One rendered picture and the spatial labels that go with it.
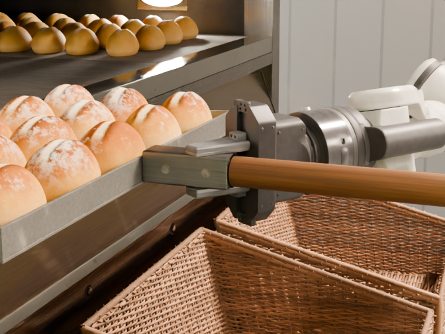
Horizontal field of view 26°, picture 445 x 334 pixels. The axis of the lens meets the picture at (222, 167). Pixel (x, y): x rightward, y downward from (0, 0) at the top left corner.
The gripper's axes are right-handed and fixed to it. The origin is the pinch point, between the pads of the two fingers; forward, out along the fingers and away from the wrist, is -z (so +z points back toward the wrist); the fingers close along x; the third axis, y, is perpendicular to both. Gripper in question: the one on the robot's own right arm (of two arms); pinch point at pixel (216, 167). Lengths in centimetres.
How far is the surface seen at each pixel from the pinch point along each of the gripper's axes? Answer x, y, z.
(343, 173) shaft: -0.8, -11.8, 6.0
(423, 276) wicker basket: 61, 81, 123
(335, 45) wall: 22, 224, 223
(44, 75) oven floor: 2, 81, 21
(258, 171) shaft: -0.5, -5.3, 1.1
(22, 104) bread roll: -3.7, 25.5, -8.6
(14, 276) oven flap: 21.5, 38.9, -4.9
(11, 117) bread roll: -2.5, 24.6, -10.5
